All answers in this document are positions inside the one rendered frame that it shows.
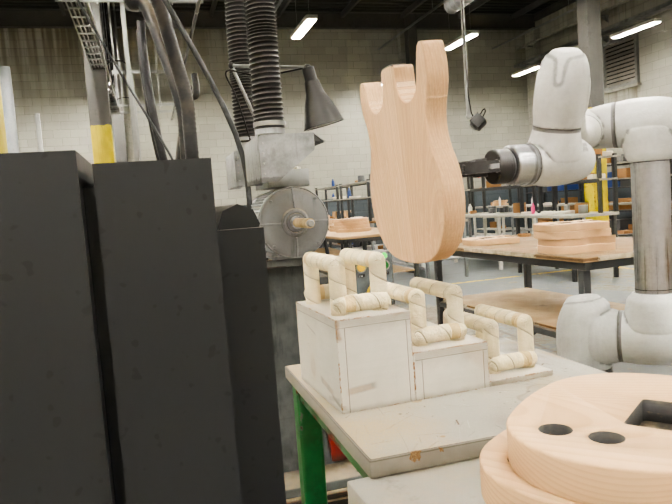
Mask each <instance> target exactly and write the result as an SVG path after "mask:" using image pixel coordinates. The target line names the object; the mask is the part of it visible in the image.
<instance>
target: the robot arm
mask: <svg viewBox="0 0 672 504"><path fill-rule="evenodd" d="M590 90H591V78H590V67H589V63H588V59H587V57H586V55H585V54H584V53H583V52H582V51H581V50H580V49H578V48H572V47H561V48H555V49H553V50H551V51H550V52H549V53H548V54H546V56H545V57H544V59H543V60H542V62H541V65H540V67H539V70H538V73H537V77H536V83H535V90H534V99H533V126H532V131H531V135H530V138H529V141H528V143H526V144H517V145H507V146H505V147H504V148H503V149H492V150H490V151H488V152H487V153H486V155H485V157H484V158H480V159H474V160H471V161H463V162H458V163H459V167H460V170H461V174H462V178H464V177H473V178H479V177H485V178H486V180H487V181H488V182H489V183H490V184H505V185H507V186H509V185H517V186H520V185H537V186H545V187H549V186H559V185H565V184H569V183H573V182H576V181H579V180H582V179H584V178H585V177H587V176H588V175H589V174H590V173H591V172H592V171H593V169H594V166H595V162H596V155H595V151H594V149H605V148H622V150H623V153H624V156H625V158H626V160H627V161H628V162H630V172H631V198H632V225H633V252H634V279H635V291H633V292H632V293H631V294H630V295H629V296H628V298H627V299H626V305H625V310H617V309H613V308H610V303H609V302H608V301H607V300H606V299H605V298H603V297H601V296H599V295H597V294H579V295H574V296H570V297H568V298H567V299H566V301H565V302H564V304H563V306H562V308H561V311H560V313H559V316H558V320H557V326H556V345H557V355H558V356H560V357H563V358H566V359H569V360H572V361H575V362H578V363H581V364H584V365H586V366H589V367H592V368H595V369H598V370H601V371H604V372H607V373H613V369H612V364H613V363H618V362H625V363H632V364H641V365H672V226H671V215H672V211H671V180H670V163H669V159H672V98H671V97H663V96H653V97H641V98H633V99H627V100H624V101H619V102H613V103H608V104H604V105H600V106H597V107H593V108H592V109H587V108H588V104H589V98H590ZM593 148H594V149H593ZM469 174H470V175H469Z"/></svg>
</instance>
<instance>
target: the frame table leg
mask: <svg viewBox="0 0 672 504"><path fill-rule="evenodd" d="M292 388H293V400H294V412H295V425H296V438H297V450H298V463H299V475H300V488H301V500H302V504H328V499H327V486H326V473H325V460H324V447H323V434H322V427H321V425H320V424H319V423H318V422H317V421H316V419H315V418H314V417H313V416H312V414H311V413H310V412H309V411H308V409H307V408H306V407H305V406H304V405H303V403H301V402H299V400H298V392H297V390H296V389H295V388H294V387H293V386H292Z"/></svg>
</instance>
